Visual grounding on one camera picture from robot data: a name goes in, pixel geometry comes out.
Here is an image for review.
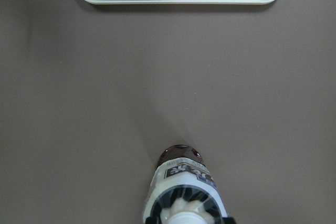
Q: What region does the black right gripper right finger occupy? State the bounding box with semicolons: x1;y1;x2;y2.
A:
222;217;236;224

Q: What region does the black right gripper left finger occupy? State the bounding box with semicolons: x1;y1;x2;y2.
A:
145;216;159;224

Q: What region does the tea bottle robot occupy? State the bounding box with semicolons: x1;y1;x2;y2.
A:
143;145;231;224

